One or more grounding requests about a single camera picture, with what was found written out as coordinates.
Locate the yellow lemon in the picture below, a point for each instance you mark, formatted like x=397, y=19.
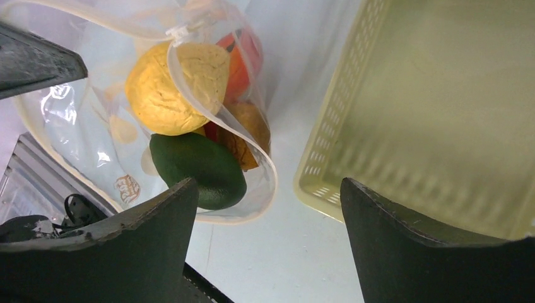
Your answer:
x=155, y=84

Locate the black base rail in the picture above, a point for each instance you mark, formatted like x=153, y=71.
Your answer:
x=196, y=288

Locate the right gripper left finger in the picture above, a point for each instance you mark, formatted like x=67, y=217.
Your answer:
x=137, y=255

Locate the clear dotted zip bag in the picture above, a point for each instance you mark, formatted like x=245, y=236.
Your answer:
x=88, y=125

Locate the aluminium frame rail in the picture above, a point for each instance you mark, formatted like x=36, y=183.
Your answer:
x=35, y=184

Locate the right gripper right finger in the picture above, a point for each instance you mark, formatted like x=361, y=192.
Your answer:
x=402, y=255

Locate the red mango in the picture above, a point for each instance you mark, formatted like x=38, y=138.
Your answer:
x=239, y=43

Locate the green avocado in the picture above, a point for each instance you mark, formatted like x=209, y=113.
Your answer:
x=220, y=180

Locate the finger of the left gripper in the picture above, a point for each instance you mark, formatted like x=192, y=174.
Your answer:
x=30, y=62

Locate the yellow plastic basket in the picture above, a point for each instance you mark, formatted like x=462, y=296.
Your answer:
x=432, y=106

